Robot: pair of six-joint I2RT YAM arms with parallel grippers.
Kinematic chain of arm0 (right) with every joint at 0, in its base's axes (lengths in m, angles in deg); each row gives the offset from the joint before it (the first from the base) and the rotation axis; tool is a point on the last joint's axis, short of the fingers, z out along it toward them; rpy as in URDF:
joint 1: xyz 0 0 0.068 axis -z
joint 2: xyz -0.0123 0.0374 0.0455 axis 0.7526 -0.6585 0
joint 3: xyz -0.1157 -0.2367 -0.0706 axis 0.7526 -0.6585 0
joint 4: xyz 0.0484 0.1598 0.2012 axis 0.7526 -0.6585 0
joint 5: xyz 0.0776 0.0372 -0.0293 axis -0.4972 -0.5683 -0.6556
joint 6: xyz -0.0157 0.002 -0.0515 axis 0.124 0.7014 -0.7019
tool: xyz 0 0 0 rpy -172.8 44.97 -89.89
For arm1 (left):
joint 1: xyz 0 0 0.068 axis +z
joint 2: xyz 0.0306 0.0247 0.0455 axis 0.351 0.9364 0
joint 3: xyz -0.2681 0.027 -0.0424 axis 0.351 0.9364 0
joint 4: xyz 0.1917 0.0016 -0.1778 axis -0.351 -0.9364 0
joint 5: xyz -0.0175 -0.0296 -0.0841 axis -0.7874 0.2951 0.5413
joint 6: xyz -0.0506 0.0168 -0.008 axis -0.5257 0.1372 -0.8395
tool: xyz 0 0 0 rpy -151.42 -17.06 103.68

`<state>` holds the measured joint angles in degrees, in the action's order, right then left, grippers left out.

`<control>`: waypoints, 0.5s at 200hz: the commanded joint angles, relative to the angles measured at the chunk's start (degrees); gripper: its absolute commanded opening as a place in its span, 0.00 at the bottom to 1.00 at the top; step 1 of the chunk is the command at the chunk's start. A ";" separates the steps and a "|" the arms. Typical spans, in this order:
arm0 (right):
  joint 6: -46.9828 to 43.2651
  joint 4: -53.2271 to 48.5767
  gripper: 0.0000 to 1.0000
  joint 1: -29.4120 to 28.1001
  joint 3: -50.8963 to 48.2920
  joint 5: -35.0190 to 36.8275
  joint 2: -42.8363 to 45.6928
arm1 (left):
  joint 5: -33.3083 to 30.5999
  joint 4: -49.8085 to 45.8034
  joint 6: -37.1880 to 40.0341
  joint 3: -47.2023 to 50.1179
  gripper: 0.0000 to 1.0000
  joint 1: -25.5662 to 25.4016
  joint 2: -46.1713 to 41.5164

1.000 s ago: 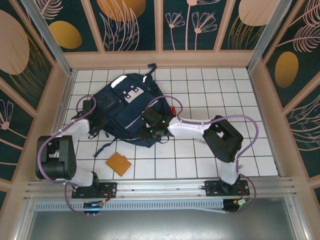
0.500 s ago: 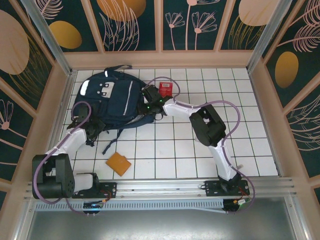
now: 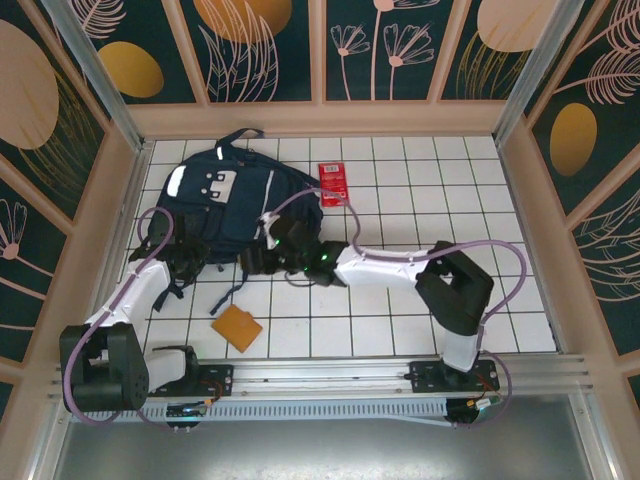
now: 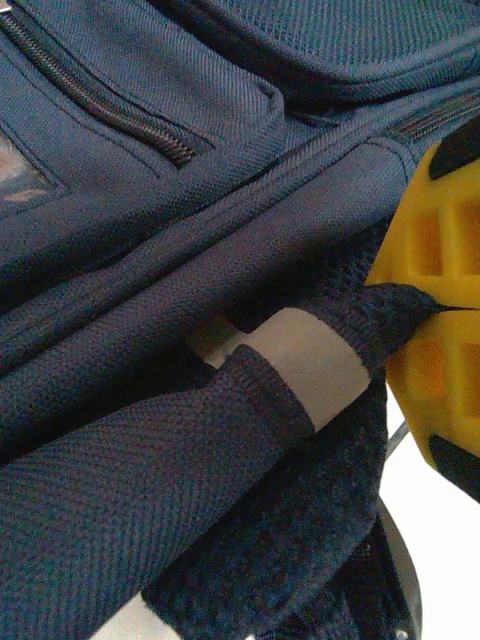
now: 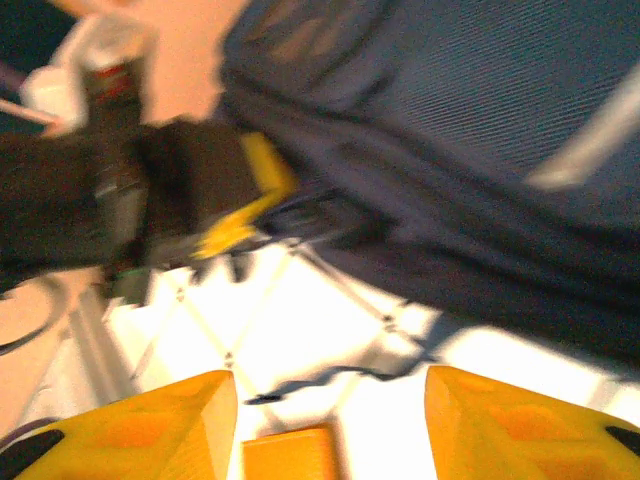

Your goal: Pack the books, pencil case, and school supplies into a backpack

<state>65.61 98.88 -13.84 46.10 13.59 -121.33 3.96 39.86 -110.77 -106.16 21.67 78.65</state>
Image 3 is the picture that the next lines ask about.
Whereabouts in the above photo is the navy blue backpack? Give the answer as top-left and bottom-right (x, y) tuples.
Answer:
(128, 127), (326, 316)

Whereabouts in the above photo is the orange notebook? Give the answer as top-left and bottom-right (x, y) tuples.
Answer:
(210, 304), (264, 354)

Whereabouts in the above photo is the red box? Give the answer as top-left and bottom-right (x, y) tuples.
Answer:
(318, 160), (352, 209)

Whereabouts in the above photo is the brushed metal panel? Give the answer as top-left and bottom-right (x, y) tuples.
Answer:
(29, 394), (616, 480)

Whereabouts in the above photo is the aluminium side rail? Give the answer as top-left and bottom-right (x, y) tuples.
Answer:
(89, 139), (154, 361)

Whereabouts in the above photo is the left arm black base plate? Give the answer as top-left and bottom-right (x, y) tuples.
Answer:
(197, 363), (236, 399)

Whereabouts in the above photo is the long aluminium base rail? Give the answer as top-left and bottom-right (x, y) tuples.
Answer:
(49, 352), (591, 401)

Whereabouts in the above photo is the grey slotted cable duct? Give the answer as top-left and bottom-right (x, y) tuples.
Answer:
(127, 397), (454, 429)

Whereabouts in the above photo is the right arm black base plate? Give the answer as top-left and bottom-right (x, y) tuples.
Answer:
(407, 359), (501, 397)

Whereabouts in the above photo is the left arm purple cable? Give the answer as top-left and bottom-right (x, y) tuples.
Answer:
(63, 207), (221, 434)

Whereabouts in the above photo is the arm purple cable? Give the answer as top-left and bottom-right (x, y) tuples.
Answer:
(259, 184), (526, 430)
(63, 207), (221, 434)

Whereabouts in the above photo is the aluminium corner post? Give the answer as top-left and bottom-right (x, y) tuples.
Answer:
(492, 0), (586, 144)
(39, 0), (151, 151)

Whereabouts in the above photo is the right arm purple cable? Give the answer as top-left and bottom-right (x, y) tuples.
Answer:
(259, 184), (526, 430)

